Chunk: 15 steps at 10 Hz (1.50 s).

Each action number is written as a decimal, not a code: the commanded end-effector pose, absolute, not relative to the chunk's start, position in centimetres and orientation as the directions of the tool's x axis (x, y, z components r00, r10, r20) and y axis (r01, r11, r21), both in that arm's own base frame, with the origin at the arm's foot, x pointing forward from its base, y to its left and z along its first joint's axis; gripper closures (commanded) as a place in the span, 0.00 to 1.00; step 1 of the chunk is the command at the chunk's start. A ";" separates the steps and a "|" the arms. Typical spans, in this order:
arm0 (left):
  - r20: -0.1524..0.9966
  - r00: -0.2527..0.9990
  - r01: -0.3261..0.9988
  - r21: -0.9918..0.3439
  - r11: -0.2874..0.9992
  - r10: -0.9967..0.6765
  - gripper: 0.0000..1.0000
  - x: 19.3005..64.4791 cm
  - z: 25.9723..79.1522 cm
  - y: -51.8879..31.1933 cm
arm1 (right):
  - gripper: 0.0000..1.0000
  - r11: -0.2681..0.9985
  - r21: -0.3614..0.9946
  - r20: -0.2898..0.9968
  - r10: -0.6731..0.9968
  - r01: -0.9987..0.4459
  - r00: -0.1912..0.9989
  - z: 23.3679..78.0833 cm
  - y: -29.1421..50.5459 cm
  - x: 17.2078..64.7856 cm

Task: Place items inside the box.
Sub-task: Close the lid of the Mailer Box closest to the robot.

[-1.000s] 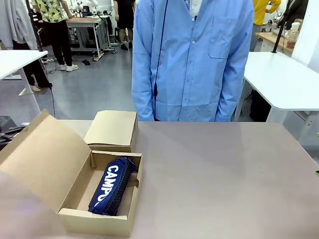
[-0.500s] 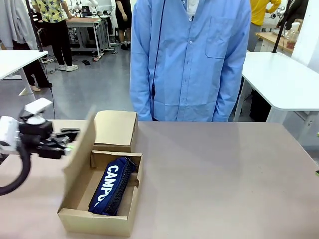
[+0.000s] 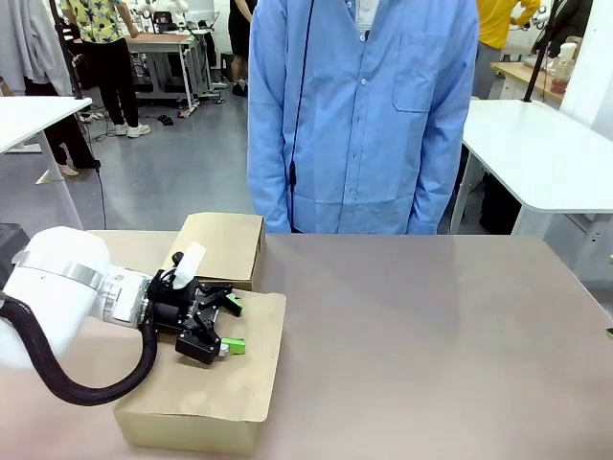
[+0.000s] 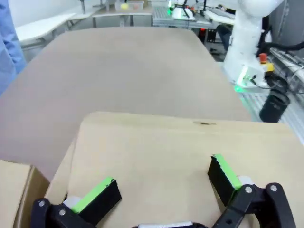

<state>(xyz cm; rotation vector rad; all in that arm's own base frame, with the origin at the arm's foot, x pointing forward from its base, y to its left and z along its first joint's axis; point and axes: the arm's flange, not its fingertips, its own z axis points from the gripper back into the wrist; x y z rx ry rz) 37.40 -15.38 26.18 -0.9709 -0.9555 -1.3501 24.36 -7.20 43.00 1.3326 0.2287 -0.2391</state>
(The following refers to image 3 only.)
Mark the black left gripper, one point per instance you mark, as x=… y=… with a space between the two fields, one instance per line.
x=170 y=306

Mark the large brown cardboard box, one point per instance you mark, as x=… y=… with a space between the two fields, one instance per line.
x=215 y=383

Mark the small brown cardboard box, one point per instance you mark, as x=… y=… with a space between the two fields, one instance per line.
x=230 y=244

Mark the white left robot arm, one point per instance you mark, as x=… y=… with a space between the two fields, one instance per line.
x=62 y=297

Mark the person's left forearm blue sleeve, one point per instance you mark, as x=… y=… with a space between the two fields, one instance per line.
x=438 y=182

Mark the person's right forearm blue sleeve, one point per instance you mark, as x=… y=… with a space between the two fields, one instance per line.
x=268 y=182

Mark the dark stool beside table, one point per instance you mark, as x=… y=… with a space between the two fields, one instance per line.
x=9 y=249

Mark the person in black trousers barefoot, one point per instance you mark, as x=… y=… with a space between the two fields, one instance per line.
x=72 y=144

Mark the person in blue shirt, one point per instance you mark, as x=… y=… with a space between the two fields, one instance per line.
x=364 y=120

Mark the small black plastic stool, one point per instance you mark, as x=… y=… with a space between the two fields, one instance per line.
x=226 y=64

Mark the white table with black pole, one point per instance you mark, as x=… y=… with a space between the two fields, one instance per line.
x=38 y=120

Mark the grey workbench table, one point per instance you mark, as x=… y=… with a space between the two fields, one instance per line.
x=167 y=52

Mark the person in black clothes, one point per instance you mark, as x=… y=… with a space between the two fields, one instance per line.
x=239 y=43

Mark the person in yellow floral shirt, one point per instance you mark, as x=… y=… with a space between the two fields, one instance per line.
x=105 y=62

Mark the black stand pole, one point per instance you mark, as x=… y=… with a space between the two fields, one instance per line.
x=67 y=52

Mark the grey hanging garment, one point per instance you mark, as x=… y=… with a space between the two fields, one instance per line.
x=29 y=43

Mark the large white table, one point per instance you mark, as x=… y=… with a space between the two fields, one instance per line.
x=541 y=153

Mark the wooden side table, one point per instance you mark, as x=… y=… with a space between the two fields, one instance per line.
x=522 y=76

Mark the black lamp pole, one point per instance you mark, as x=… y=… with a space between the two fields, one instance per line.
x=535 y=72

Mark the person in plain yellow shirt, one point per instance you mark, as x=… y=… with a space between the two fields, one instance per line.
x=498 y=29

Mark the clear plastic bottle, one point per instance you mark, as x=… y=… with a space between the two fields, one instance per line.
x=564 y=67

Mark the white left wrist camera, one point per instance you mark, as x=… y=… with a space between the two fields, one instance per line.
x=189 y=266

